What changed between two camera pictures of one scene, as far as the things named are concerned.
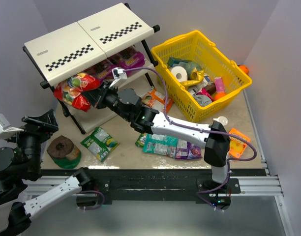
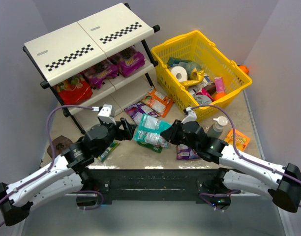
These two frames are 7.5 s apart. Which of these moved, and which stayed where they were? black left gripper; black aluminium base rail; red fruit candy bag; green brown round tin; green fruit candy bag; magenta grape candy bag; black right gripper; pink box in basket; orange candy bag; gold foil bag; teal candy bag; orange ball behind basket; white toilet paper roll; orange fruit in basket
Moved: black right gripper; teal candy bag; red fruit candy bag; green fruit candy bag; black left gripper
Stayed: green brown round tin; pink box in basket; orange ball behind basket; white toilet paper roll; orange fruit in basket; orange candy bag; gold foil bag; black aluminium base rail; magenta grape candy bag
